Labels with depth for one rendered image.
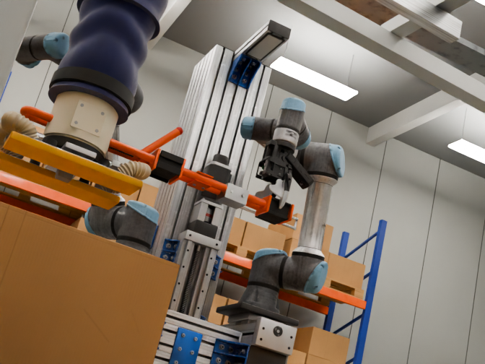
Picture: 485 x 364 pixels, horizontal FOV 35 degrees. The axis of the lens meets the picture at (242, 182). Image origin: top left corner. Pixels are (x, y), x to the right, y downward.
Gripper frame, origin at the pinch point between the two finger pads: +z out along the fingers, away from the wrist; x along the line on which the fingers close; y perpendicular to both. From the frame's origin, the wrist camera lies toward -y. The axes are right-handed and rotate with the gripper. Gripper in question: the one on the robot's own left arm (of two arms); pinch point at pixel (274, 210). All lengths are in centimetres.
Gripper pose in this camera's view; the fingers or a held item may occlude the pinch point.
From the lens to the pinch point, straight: 227.5
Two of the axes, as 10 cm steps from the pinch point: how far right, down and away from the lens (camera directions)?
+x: 4.2, -2.2, -8.8
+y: -8.8, -3.5, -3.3
